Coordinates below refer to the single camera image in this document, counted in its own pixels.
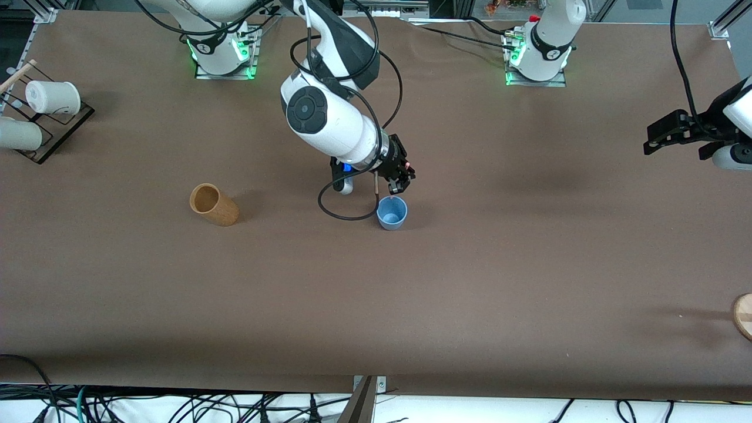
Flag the plain white cup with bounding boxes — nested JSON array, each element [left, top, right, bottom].
[[0, 116, 43, 151]]

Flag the grey equipment box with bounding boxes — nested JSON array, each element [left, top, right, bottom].
[[343, 0, 431, 18]]

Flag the wooden rod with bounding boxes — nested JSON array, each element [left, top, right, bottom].
[[0, 59, 37, 95]]

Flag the white cup with label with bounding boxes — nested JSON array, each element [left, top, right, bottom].
[[25, 80, 81, 115]]

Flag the bamboo cylinder cup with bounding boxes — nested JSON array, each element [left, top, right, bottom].
[[189, 183, 240, 227]]

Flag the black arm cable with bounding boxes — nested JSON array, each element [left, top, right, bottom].
[[290, 0, 404, 221], [670, 0, 707, 129]]

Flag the black base power cable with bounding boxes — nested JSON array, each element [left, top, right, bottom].
[[405, 16, 518, 55]]

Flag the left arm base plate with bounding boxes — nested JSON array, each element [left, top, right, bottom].
[[503, 29, 568, 88]]

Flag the blue cup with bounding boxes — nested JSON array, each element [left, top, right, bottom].
[[376, 196, 408, 231]]

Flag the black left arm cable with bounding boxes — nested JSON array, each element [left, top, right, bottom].
[[670, 0, 707, 129]]

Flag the black floor cable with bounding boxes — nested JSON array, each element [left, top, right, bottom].
[[0, 354, 58, 423]]

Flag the aluminium frame rail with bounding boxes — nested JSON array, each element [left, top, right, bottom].
[[708, 0, 752, 41], [0, 8, 60, 112]]

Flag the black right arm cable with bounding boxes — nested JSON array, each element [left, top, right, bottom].
[[290, 0, 404, 221]]

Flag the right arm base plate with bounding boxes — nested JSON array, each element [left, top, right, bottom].
[[194, 25, 260, 80]]

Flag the black wire cup rack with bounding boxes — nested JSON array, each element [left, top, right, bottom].
[[0, 59, 95, 165]]

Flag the round wooden disc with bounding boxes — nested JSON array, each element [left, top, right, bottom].
[[731, 293, 752, 341]]

